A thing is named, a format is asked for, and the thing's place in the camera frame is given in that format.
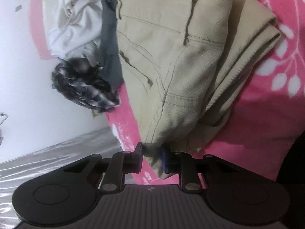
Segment beige khaki trousers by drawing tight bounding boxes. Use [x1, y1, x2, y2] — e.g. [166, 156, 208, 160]
[116, 0, 281, 179]

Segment black white plaid shirt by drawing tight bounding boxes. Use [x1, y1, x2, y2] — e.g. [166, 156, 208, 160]
[51, 58, 120, 113]

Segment pink floral bed sheet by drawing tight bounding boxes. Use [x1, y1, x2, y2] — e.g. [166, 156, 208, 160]
[31, 0, 304, 184]

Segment grey sheer curtain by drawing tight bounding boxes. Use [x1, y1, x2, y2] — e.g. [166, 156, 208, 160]
[0, 128, 121, 228]

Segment dark grey elastic shorts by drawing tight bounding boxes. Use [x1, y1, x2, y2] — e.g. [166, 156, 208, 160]
[97, 0, 124, 90]

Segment white crumpled garment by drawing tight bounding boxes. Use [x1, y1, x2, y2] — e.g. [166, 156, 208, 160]
[47, 0, 103, 66]

